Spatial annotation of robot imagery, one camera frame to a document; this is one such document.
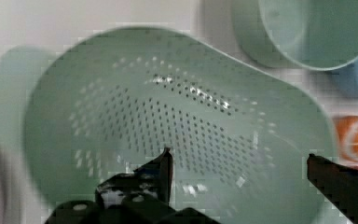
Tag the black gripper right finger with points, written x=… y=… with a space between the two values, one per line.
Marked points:
x=337 y=183

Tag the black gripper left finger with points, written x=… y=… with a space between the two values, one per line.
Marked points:
x=153 y=178

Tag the green plastic strainer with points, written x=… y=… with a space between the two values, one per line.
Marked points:
x=239 y=137

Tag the orange half toy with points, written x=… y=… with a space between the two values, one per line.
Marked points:
x=347 y=134

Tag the green bowl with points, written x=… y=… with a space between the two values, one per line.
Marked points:
x=318 y=35

